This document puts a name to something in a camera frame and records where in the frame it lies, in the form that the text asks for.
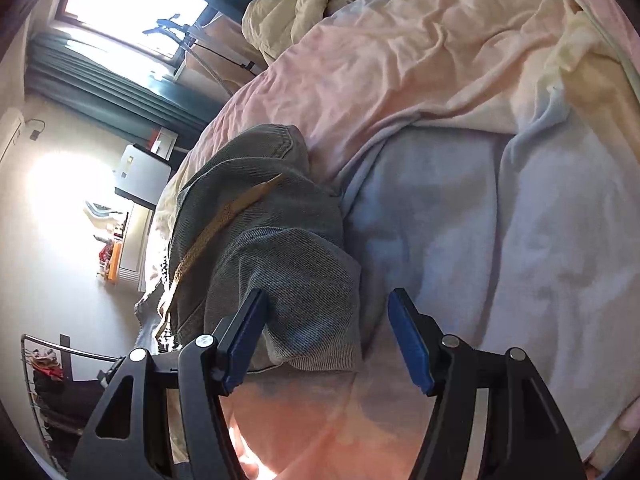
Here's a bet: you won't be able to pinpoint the white red-striped box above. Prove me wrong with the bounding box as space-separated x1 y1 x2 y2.
147 127 178 153

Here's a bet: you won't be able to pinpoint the metal clothes rack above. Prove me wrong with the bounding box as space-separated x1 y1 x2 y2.
20 332 121 461

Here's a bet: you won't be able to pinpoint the pink duvet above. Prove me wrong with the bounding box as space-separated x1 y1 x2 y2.
150 0 640 480

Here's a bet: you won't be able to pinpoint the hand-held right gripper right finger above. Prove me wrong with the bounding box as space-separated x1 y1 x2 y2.
389 288 586 480

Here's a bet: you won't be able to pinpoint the orange box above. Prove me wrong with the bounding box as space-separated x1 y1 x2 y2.
107 242 123 283

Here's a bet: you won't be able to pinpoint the white air conditioner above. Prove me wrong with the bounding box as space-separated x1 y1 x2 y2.
0 112 26 161

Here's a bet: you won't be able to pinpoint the narrow teal curtain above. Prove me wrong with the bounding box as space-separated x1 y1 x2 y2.
30 30 213 151

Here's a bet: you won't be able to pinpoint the window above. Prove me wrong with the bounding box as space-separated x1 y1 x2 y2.
52 0 208 68

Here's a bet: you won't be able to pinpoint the white dressing table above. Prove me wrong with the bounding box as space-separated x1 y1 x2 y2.
112 205 156 293

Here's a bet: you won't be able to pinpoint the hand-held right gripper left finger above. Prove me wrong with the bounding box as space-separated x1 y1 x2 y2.
70 289 271 480

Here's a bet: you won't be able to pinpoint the grey-blue denim jeans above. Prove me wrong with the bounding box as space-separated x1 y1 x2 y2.
135 124 363 373

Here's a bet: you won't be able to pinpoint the brown belt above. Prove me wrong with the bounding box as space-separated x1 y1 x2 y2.
155 172 286 341

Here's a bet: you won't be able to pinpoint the white blanket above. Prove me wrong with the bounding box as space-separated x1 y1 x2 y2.
335 105 640 466

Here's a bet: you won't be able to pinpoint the black garment steamer stand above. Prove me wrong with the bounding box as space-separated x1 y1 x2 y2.
142 14 261 96

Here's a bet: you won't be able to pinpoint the white chair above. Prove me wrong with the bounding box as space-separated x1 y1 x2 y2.
114 144 173 208

